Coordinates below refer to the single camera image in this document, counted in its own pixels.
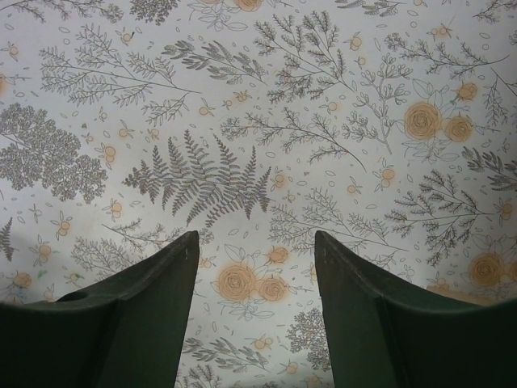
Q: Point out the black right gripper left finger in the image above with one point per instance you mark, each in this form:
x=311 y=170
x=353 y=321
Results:
x=124 y=331

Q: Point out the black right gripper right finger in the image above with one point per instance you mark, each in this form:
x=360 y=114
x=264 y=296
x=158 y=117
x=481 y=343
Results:
x=382 y=331

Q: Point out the floral table mat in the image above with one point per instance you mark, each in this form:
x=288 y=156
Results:
x=389 y=124

